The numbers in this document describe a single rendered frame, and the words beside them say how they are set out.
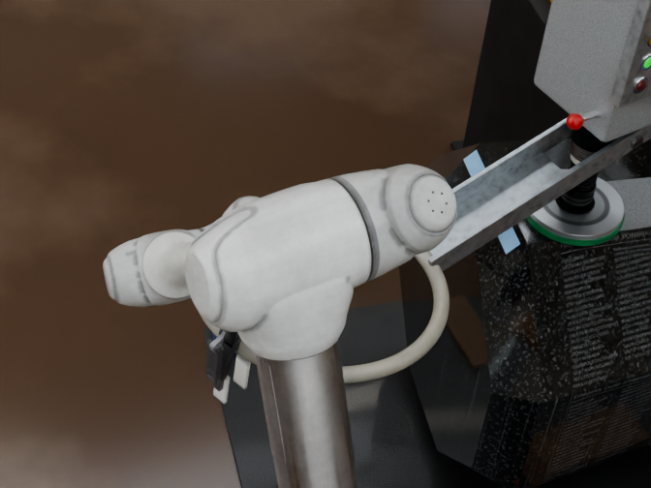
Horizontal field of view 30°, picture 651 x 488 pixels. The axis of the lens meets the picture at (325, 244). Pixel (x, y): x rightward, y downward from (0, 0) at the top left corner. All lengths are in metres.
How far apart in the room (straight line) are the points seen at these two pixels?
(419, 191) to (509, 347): 1.26
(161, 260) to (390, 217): 0.55
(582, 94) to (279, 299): 1.16
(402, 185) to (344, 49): 3.09
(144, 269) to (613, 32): 0.95
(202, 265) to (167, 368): 2.00
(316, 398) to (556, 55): 1.14
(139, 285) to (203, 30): 2.71
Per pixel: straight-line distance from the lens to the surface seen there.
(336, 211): 1.36
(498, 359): 2.61
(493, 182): 2.49
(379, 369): 2.12
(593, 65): 2.32
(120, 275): 1.87
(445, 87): 4.33
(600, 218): 2.62
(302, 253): 1.33
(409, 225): 1.37
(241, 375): 2.22
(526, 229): 2.59
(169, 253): 1.81
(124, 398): 3.26
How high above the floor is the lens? 2.55
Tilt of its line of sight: 44 degrees down
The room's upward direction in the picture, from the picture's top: 6 degrees clockwise
